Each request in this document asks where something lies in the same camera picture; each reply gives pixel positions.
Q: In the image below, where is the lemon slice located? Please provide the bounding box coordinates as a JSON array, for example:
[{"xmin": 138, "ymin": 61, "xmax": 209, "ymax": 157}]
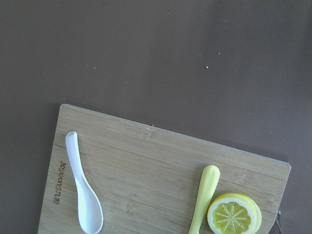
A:
[{"xmin": 207, "ymin": 193, "xmax": 262, "ymax": 234}]

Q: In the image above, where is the bamboo cutting board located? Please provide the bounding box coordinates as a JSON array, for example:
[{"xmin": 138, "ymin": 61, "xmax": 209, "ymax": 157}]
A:
[{"xmin": 38, "ymin": 104, "xmax": 291, "ymax": 234}]

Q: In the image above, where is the white ceramic spoon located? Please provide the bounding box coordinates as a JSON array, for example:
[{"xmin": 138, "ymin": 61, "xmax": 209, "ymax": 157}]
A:
[{"xmin": 65, "ymin": 131, "xmax": 103, "ymax": 234}]

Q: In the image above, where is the yellow plastic knife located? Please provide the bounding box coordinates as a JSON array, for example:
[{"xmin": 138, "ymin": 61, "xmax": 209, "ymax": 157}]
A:
[{"xmin": 188, "ymin": 165, "xmax": 220, "ymax": 234}]

